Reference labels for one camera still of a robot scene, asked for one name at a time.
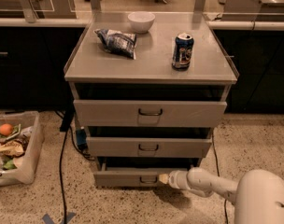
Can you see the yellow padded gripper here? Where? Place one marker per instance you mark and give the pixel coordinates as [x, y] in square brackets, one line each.
[174, 180]

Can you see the grey bottom drawer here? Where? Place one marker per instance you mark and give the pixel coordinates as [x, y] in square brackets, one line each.
[129, 177]

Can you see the grey drawer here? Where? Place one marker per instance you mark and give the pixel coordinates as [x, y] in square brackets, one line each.
[123, 113]
[129, 177]
[148, 147]

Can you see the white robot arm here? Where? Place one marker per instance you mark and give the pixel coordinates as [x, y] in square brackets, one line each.
[258, 197]

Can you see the grey middle drawer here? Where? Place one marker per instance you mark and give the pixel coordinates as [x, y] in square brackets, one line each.
[148, 147]

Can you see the grey drawer cabinet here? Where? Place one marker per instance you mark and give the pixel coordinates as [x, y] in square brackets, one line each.
[95, 74]

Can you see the grey top drawer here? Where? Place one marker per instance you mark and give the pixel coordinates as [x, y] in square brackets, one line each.
[123, 113]

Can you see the blue power adapter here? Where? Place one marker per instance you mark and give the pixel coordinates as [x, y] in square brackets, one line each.
[81, 139]

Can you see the blue soda can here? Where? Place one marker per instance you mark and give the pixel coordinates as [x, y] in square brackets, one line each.
[182, 51]

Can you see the blue chip bag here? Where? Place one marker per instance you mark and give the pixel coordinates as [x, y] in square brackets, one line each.
[117, 42]

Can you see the clear plastic bin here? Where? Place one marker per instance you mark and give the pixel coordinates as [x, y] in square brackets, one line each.
[26, 171]

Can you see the white bowl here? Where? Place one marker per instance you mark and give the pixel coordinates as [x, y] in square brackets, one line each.
[141, 21]

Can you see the orange fruit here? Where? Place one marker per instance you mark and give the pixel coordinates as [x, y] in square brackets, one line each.
[6, 129]

